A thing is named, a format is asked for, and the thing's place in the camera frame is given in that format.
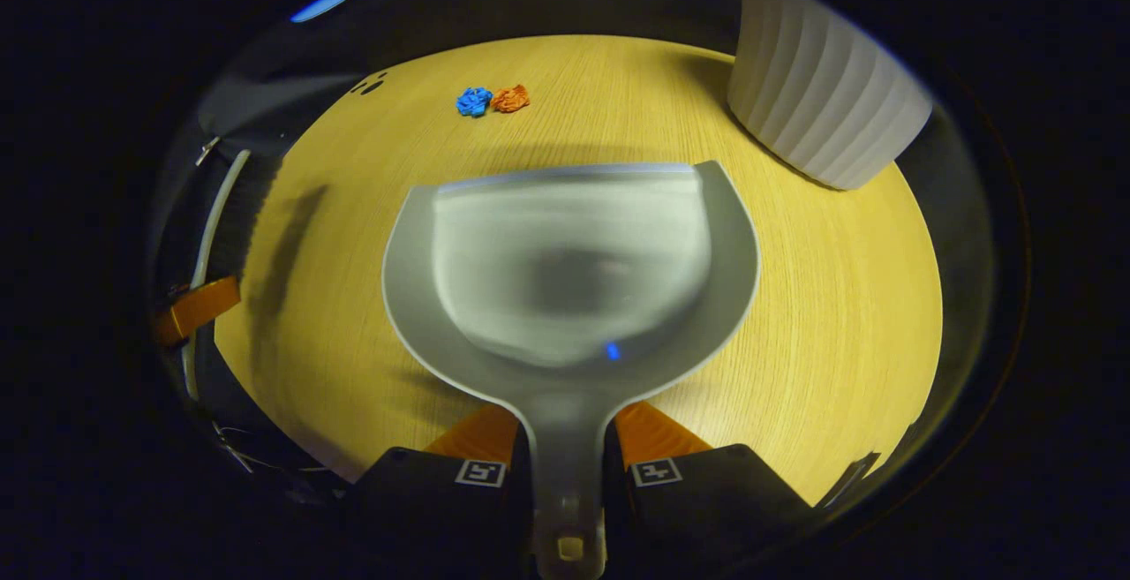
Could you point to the blue paper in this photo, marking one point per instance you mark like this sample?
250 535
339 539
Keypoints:
474 101

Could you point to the grey dustpan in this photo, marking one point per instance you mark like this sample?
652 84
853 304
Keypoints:
565 253

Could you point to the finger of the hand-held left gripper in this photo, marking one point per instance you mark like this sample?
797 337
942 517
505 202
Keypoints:
199 306

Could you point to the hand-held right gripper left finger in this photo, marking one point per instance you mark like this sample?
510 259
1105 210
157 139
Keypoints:
424 509

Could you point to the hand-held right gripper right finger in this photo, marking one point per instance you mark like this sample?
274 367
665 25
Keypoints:
706 509

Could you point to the orange paper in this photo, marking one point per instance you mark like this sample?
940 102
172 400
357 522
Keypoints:
510 99

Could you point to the wooden desktop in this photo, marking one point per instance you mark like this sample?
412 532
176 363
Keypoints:
839 297

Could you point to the white ribbed garbage bin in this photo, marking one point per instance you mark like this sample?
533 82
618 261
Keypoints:
821 86

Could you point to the silver clip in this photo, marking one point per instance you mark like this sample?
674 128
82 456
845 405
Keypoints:
207 150

